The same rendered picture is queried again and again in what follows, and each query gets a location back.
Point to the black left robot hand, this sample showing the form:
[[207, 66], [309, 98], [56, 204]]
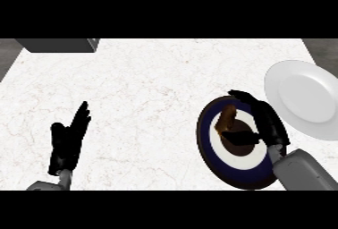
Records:
[[65, 143]]

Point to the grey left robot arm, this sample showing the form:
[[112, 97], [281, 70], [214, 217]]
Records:
[[55, 182]]

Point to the brown sweet potato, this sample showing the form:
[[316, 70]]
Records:
[[226, 119]]

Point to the navy rimmed plate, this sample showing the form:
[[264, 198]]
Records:
[[229, 167]]

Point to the white plate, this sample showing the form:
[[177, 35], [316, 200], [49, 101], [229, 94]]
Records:
[[307, 98]]

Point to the dark grey box appliance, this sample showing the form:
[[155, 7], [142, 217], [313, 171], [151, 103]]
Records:
[[61, 45]]

